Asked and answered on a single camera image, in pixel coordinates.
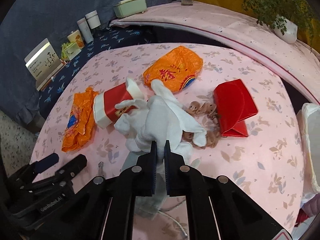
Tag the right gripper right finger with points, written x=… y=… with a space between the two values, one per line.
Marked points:
x=216 y=207

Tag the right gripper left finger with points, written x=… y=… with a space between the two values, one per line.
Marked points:
x=106 y=207

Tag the small orange plastic bag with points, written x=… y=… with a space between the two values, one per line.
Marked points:
x=81 y=121

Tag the red paper cup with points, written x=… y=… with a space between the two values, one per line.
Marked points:
x=104 y=110

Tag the beige dotted scrunchie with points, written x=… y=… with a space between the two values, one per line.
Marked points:
x=206 y=114

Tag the white cloth glove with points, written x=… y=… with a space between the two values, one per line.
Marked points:
x=161 y=119

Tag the red paper envelope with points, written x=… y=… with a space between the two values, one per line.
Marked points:
x=234 y=105

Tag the large orange plastic bag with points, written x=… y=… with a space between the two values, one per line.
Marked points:
x=177 y=69

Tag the white lined trash bin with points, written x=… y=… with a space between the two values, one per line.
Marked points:
x=308 y=122

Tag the pink rabbit print tablecloth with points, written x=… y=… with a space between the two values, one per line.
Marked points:
x=268 y=164

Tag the white card stand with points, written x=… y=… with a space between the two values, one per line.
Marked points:
x=43 y=63

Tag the small green white box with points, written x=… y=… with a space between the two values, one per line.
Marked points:
x=69 y=51

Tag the navy floral cloth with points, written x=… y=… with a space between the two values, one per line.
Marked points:
x=111 y=38

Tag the cream orange printed box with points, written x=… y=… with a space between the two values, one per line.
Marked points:
x=75 y=36

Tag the white tall bottle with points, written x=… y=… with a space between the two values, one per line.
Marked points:
x=85 y=30

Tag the pale pink bench cloth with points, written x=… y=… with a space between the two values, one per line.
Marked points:
x=297 y=63

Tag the white jar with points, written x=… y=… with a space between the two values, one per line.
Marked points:
x=93 y=19

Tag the mint green box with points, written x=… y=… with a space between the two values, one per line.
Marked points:
x=127 y=8

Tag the potted green plant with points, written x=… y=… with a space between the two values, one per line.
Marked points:
x=285 y=17

